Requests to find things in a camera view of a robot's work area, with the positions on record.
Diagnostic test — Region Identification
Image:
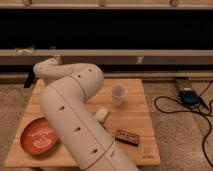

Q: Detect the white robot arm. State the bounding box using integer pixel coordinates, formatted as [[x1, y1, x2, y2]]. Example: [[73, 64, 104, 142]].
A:
[[33, 58, 139, 171]]

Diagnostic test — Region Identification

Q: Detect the orange ceramic bowl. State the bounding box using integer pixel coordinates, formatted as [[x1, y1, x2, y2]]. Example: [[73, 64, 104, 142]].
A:
[[20, 117, 58, 155]]

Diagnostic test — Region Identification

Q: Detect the brown rectangular tin box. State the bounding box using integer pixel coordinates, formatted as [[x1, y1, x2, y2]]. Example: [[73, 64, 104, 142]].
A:
[[115, 130, 140, 146]]

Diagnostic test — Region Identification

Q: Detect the blue power adapter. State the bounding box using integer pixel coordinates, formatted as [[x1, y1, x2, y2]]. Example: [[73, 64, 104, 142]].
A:
[[179, 90, 200, 106]]

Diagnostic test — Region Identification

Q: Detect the black cable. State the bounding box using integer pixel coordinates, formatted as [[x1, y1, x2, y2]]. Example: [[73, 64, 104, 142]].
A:
[[153, 79, 213, 169]]

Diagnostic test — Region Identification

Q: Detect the long beige bench rail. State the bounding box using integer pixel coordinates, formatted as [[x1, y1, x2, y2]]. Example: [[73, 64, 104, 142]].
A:
[[0, 49, 213, 65]]

